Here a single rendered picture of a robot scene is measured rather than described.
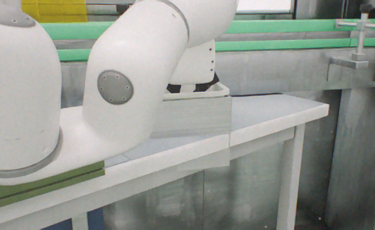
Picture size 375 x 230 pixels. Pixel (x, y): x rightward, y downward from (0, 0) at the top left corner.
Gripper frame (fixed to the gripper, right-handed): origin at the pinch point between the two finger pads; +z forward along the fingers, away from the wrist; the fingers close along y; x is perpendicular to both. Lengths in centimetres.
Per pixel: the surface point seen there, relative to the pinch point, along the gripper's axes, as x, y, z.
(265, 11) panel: -41, -37, -8
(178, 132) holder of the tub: 7.7, 3.7, 2.5
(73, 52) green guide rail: -15.6, 23.3, -6.0
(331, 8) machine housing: -45, -65, -8
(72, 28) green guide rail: -17.0, 23.2, -11.2
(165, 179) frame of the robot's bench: 11.3, 6.7, 11.6
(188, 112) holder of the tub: 6.7, 1.5, -1.5
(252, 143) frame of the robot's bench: 1.3, -17.5, 12.5
